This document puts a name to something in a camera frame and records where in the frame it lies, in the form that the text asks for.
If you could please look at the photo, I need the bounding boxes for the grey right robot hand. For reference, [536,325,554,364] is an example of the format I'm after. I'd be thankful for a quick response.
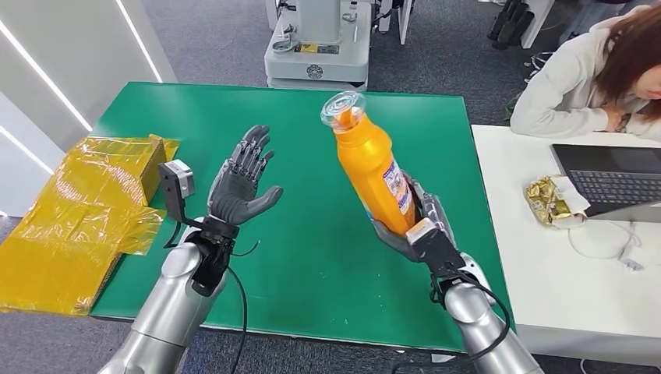
[371,172,458,263]

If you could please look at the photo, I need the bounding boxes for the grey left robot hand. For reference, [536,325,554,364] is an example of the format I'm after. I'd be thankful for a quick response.
[207,125,285,227]

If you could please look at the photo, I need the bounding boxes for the orange bottle with clear cap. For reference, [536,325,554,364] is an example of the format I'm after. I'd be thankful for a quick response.
[320,91,417,238]

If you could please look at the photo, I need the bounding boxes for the gold foil wrapper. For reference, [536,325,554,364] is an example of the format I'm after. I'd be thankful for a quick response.
[525,175,574,227]

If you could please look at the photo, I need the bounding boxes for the green table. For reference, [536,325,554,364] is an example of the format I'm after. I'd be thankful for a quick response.
[90,81,518,354]

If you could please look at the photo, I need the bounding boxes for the yellow film wrapped box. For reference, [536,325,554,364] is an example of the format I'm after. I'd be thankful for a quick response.
[54,135,181,218]

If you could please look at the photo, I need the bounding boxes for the white tissue paper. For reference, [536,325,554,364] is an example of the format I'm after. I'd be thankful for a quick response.
[555,175,591,231]

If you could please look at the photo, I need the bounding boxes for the white desk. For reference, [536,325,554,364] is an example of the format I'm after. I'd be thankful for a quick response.
[471,123,661,369]

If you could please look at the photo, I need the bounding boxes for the dark grey laptop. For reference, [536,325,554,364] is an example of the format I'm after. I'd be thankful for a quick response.
[550,143,661,224]

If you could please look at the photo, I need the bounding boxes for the person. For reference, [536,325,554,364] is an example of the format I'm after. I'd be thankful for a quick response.
[510,4,661,143]
[557,0,626,45]

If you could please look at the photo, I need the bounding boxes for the yellow flat film bag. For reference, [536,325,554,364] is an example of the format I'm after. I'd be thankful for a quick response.
[0,203,166,317]

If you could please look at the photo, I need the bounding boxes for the white furniture panel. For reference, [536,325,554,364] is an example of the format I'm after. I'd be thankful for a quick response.
[378,0,414,46]

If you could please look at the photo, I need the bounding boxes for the black shoes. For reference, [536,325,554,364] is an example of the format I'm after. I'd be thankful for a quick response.
[486,0,536,51]

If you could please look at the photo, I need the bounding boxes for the white cabinet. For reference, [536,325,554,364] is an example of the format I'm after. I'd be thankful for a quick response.
[520,0,556,50]

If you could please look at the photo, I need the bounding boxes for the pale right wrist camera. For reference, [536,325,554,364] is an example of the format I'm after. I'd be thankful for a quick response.
[405,217,467,280]

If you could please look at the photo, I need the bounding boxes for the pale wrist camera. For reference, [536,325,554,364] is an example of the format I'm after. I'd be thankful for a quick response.
[158,159,196,224]
[405,217,467,280]

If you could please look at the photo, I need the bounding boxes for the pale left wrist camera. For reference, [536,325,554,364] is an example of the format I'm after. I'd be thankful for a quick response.
[158,159,196,224]

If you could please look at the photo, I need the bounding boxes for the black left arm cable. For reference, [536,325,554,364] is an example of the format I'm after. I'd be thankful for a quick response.
[225,266,249,374]

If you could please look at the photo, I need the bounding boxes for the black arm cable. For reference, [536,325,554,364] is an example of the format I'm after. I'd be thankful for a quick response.
[391,268,513,374]
[225,266,249,374]

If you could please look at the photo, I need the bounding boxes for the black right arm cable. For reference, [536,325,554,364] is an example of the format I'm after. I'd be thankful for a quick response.
[391,268,513,374]

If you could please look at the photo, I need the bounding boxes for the grey cable bundle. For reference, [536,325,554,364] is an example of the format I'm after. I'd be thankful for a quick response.
[524,50,554,83]

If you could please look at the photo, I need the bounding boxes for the white wall light strip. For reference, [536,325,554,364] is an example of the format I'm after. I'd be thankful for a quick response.
[0,20,94,132]
[114,0,164,83]

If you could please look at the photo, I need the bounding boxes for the white charger cable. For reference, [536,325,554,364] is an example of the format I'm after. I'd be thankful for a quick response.
[567,219,645,272]

